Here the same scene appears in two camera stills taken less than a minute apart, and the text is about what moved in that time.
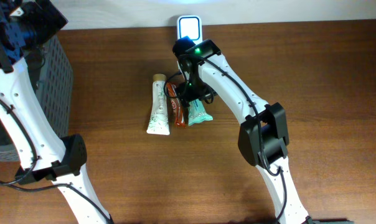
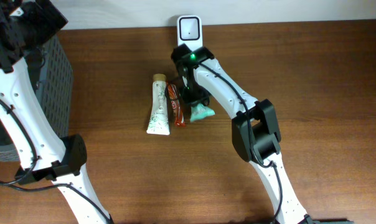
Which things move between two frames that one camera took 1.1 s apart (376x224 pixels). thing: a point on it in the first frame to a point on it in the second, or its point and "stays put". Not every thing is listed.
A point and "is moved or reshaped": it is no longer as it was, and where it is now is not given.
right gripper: x=185 y=91 stays put
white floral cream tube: x=159 y=121 stays put
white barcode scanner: x=190 y=25 stays put
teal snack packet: x=197 y=113 is moved or reshaped
